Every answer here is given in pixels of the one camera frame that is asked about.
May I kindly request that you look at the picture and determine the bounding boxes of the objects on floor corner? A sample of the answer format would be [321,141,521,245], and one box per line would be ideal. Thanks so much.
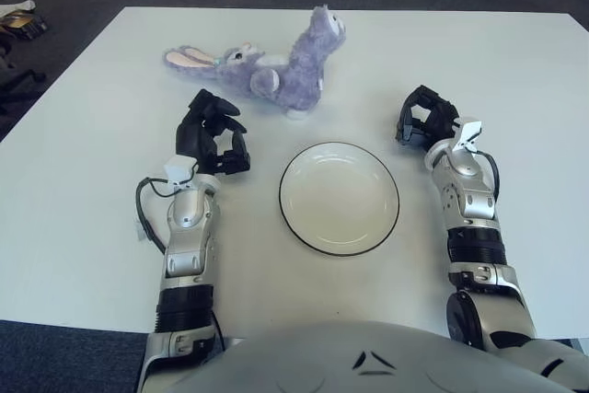
[0,9,49,40]

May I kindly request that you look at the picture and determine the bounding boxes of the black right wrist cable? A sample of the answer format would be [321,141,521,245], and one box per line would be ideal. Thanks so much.
[473,148,501,196]

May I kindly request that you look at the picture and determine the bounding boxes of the silver robot torso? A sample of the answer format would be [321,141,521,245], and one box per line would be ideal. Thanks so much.
[156,318,572,393]

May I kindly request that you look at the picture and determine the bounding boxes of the white plate with black rim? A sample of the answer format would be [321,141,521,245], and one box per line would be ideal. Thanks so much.
[278,141,400,257]

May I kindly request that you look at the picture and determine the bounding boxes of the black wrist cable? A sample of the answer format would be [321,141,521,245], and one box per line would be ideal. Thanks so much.
[473,148,501,196]
[134,175,185,254]

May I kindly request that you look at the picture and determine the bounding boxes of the black office chair base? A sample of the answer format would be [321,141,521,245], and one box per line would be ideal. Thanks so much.
[0,38,47,109]

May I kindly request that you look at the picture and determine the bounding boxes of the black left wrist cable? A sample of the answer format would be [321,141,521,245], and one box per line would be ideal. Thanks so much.
[134,175,185,254]

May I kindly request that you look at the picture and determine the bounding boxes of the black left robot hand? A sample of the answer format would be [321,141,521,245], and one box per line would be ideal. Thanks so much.
[174,88,252,178]

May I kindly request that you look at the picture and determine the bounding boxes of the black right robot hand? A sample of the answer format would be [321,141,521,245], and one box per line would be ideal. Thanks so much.
[394,85,462,148]

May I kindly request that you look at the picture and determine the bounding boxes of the purple plush bunny doll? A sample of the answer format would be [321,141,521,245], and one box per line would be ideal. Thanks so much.
[161,5,347,121]

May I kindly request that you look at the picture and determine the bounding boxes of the white paper sheet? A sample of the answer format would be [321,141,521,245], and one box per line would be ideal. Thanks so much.
[0,0,37,17]

